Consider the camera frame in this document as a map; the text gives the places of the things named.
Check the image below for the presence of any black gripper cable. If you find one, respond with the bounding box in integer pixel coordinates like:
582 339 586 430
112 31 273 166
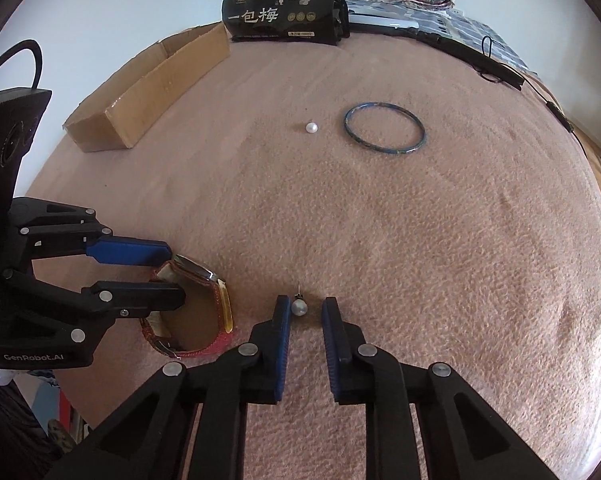
0 40 44 92

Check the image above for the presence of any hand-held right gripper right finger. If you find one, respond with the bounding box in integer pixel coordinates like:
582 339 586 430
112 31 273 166
321 296 563 480

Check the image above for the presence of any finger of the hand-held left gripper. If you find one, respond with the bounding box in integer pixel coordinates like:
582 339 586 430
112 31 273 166
3 269 187 341
11 198 173 267

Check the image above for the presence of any tan blanket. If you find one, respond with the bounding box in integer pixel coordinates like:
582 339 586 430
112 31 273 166
18 25 601 480

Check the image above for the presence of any cardboard box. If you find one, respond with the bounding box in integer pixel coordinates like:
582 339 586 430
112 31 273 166
63 24 231 153

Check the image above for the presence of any red strap wristwatch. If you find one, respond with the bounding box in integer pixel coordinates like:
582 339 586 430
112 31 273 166
139 254 234 359

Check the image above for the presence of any grey checkered bedsheet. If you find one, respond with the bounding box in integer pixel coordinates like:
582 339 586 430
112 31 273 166
415 7 536 73

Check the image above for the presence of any black ring light stand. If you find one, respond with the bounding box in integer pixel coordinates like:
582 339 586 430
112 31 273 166
403 27 526 92

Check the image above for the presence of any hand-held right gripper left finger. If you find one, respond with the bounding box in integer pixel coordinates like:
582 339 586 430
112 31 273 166
43 294 294 480

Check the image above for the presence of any dark blue bangle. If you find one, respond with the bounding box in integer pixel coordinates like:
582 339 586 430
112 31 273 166
343 102 425 157

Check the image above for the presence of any black snack bag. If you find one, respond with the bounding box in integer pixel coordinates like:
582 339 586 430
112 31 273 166
222 0 350 47

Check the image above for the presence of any dark patterned cloth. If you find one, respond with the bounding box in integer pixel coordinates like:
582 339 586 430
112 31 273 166
0 385 46 480

